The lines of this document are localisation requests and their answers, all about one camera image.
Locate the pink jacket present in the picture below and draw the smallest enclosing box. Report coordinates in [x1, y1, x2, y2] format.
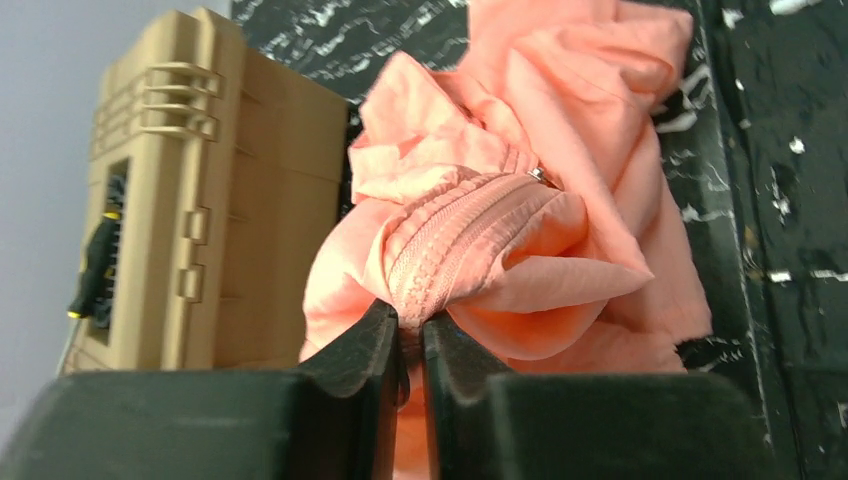
[300, 1, 712, 479]

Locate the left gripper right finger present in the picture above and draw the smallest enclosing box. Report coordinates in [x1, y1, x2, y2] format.
[421, 313, 776, 479]

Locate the black toolbox handle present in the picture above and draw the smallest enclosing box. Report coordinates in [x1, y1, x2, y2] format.
[87, 158, 131, 345]

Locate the black yellow screwdriver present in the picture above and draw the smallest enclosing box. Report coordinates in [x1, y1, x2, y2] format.
[67, 209, 122, 319]

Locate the tan plastic toolbox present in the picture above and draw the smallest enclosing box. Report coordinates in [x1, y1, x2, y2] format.
[58, 8, 349, 375]

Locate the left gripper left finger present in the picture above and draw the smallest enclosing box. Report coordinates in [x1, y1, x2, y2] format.
[1, 301, 402, 479]

